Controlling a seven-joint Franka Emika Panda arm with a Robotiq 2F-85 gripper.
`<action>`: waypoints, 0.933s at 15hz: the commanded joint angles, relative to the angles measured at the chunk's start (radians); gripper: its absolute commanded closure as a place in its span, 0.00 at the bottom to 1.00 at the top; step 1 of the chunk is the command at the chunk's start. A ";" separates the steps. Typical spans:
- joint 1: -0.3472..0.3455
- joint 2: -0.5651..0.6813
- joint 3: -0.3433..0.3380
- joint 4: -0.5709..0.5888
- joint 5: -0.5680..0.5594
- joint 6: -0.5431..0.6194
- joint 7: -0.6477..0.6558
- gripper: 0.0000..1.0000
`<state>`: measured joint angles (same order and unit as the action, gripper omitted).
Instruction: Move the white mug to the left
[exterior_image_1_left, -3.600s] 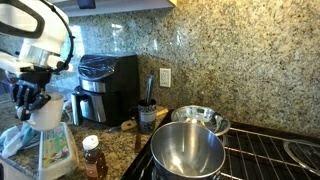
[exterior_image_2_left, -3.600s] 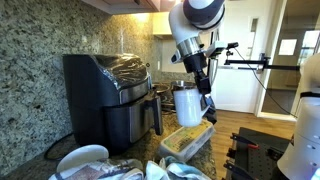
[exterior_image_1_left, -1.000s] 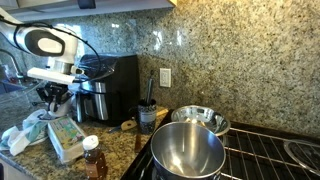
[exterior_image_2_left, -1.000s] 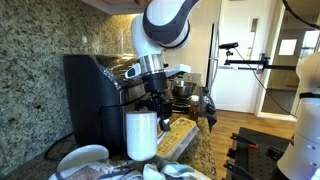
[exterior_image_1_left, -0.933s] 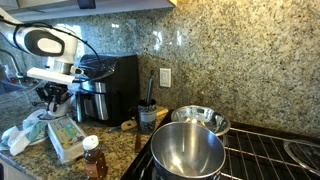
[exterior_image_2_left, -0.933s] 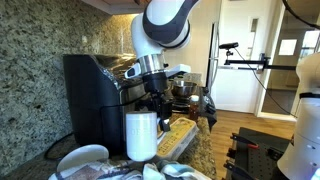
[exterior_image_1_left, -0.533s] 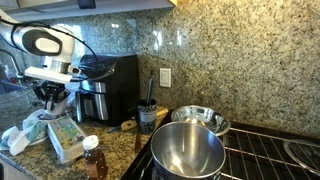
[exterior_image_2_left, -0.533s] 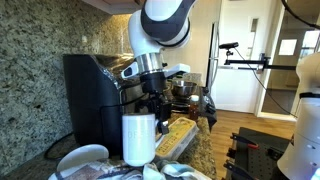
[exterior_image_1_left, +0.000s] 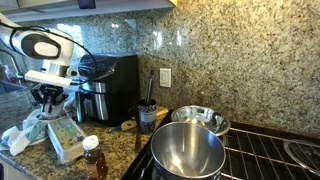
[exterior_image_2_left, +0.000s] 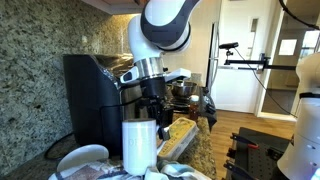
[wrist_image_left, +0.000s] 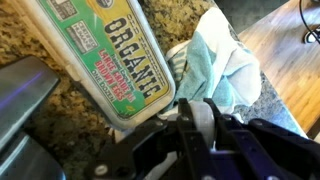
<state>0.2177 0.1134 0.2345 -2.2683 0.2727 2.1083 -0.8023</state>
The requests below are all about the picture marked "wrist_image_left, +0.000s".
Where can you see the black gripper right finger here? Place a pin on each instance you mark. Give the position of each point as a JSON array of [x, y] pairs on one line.
[[253, 150]]

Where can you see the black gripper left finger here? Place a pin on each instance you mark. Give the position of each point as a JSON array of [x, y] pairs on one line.
[[186, 143]]

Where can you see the white teal dish towel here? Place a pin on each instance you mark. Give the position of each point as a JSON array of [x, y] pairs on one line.
[[213, 66]]

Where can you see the organic egg carton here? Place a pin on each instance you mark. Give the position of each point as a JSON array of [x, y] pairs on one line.
[[116, 60]]

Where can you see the black coffee maker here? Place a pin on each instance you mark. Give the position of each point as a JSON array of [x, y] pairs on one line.
[[23, 86]]

